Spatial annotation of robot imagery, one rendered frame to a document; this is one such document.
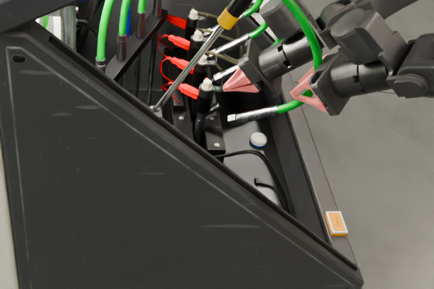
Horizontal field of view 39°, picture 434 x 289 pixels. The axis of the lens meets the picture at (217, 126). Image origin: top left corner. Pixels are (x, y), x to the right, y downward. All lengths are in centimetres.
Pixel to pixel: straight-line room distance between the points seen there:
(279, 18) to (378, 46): 24
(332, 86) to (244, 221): 25
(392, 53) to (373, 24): 5
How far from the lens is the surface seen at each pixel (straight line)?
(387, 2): 110
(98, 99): 73
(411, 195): 275
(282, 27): 107
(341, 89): 96
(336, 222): 120
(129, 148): 78
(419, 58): 87
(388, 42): 89
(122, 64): 121
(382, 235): 254
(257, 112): 108
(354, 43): 88
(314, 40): 98
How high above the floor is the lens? 184
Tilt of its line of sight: 42 degrees down
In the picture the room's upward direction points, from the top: 11 degrees clockwise
